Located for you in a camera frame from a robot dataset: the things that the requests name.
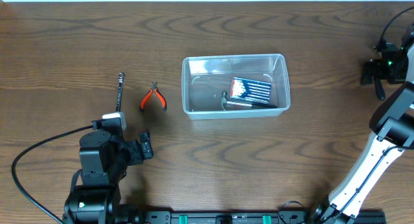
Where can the precision screwdriver set case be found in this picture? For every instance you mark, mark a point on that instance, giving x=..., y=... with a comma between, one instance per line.
x=250, y=90

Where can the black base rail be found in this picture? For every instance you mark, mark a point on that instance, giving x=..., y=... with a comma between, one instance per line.
x=285, y=216

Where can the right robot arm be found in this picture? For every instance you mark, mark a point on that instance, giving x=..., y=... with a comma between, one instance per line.
x=391, y=135

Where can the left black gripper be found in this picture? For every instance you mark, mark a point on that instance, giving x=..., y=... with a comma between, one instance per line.
x=142, y=147

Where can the small black handled hammer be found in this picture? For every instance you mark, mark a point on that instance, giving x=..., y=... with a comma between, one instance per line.
x=226, y=102

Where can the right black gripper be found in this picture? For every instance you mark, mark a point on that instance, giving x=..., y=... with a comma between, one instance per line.
x=372, y=72

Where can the clear plastic container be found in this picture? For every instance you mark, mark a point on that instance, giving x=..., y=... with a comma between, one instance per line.
x=204, y=78

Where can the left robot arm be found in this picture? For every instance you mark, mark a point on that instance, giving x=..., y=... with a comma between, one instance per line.
x=95, y=194

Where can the black yellow screwdriver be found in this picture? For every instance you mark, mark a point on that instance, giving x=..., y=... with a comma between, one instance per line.
x=379, y=90

